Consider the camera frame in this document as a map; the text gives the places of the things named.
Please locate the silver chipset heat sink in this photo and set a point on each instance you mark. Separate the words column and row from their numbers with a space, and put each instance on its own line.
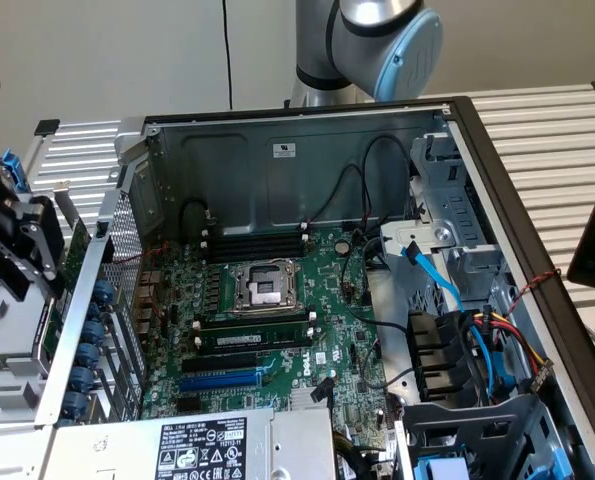
column 307, row 398

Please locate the short black expansion slot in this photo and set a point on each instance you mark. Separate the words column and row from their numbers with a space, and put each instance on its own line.
column 189, row 405

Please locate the metal CPU socket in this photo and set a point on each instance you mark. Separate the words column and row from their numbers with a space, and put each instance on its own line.
column 266, row 287

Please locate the blue grey drive cage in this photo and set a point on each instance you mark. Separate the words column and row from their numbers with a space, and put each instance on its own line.
column 477, row 435

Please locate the dark screen edge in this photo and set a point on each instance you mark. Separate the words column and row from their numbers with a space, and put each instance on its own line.
column 594, row 240

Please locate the white case sticker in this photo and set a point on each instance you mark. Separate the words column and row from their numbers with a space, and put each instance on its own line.
column 284, row 150

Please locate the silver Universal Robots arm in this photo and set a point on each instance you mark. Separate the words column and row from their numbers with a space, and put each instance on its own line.
column 367, row 30

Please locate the long black expansion slot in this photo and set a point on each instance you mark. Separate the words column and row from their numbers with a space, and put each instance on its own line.
column 217, row 362

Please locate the silver power supply with label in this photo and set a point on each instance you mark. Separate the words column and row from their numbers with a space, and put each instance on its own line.
column 202, row 445

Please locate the black plastic fan shroud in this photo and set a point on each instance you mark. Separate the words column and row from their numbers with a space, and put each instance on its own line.
column 434, row 355

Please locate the silver coin battery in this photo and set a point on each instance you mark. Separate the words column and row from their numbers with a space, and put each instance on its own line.
column 342, row 247

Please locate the open metal PC case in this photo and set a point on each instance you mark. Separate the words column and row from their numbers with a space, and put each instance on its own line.
column 227, row 175

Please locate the grey plastic parts rack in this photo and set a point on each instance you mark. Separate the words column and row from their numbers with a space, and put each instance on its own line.
column 12, row 360

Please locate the spare green RAM stick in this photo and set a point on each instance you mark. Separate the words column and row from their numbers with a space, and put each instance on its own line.
column 2, row 361

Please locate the silver metal disk bay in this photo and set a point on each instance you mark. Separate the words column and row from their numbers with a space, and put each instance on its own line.
column 452, row 215

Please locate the black RAM slot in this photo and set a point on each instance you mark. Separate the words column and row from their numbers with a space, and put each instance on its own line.
column 254, row 234
column 254, row 253
column 254, row 240
column 254, row 247

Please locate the graphics card with black heatsink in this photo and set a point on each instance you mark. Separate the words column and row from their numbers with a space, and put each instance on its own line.
column 79, row 240

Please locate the blue expansion slot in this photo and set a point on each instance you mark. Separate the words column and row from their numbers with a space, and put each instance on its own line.
column 217, row 382

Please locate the green Dell motherboard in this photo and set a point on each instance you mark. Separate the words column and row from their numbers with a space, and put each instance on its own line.
column 327, row 300

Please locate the blue disk bracket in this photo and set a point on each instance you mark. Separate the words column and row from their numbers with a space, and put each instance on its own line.
column 14, row 170

